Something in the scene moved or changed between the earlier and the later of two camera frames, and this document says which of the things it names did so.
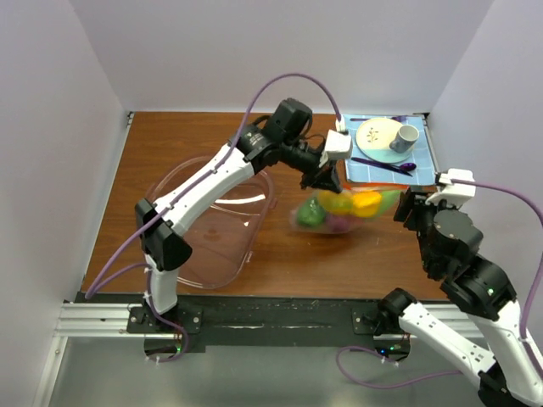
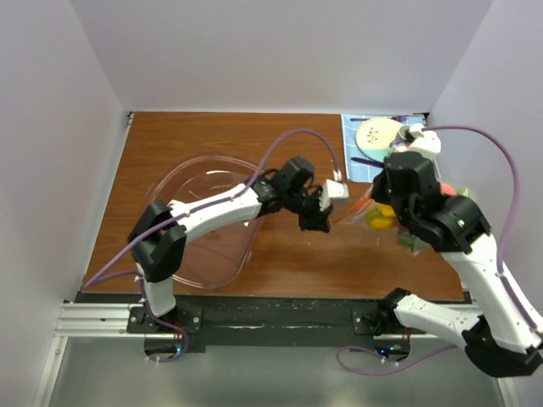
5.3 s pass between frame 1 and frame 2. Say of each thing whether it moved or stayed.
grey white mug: stayed
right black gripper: moved
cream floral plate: stayed
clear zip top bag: moved
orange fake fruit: moved
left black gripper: moved
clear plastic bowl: stayed
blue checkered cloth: stayed
